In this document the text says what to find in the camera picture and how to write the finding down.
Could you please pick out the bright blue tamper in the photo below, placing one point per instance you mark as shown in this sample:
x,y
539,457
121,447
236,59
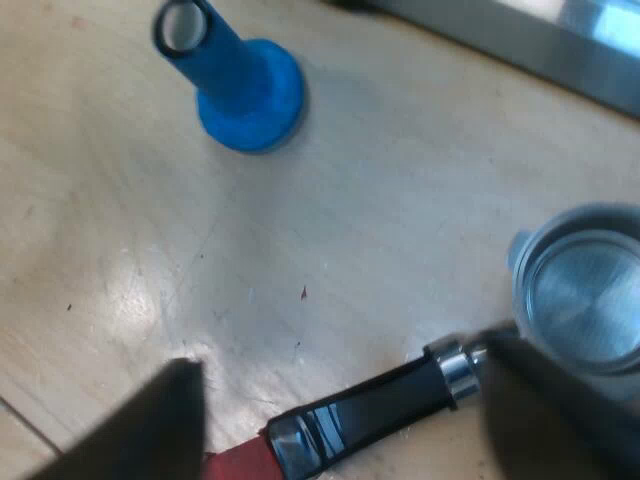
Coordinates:
x,y
240,90

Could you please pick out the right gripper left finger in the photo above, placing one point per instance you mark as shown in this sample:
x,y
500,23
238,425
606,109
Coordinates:
x,y
150,430

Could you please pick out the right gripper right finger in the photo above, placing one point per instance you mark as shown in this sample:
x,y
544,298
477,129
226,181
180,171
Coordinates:
x,y
545,420

